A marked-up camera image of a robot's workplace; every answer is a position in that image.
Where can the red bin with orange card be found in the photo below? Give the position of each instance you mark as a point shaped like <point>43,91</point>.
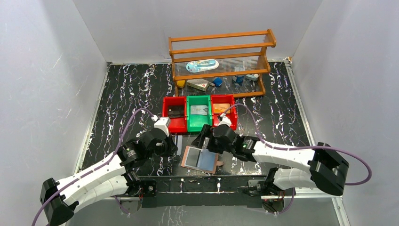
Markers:
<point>232,116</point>

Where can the dark credit card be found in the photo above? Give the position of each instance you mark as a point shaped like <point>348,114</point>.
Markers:
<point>175,111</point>

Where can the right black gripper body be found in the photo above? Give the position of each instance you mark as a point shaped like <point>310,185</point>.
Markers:
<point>220,149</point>

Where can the blue white oval package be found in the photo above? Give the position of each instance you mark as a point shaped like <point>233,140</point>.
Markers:
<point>202,65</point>

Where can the teal white tube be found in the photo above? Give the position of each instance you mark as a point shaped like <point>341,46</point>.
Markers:
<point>252,77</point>

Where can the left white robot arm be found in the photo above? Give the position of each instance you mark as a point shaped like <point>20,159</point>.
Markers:
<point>112,176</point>

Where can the pink leather card holder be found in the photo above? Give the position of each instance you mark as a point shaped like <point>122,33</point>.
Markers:
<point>201,160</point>

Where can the yellow small object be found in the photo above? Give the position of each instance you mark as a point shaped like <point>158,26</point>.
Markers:
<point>180,83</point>

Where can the wooden shelf rack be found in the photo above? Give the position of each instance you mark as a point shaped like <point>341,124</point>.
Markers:
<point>229,65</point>

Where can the blue small object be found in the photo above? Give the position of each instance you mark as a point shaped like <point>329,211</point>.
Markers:
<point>217,82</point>

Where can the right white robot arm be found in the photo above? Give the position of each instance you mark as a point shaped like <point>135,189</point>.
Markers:
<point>296,167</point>

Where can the black base frame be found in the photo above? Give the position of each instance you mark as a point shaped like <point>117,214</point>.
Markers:
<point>202,190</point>

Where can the white credit card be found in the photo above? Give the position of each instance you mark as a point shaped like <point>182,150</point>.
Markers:
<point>179,141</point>

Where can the green plastic bin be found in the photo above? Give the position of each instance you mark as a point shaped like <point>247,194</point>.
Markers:
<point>196,122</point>

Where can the blue cup on shelf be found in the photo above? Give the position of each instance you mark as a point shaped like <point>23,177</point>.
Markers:
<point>238,79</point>

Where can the grey credit card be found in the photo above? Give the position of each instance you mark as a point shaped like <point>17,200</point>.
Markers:
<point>199,110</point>

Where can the orange credit card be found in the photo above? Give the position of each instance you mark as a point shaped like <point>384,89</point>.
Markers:
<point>219,108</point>

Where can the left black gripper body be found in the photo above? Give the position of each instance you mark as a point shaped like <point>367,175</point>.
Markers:
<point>171,144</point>

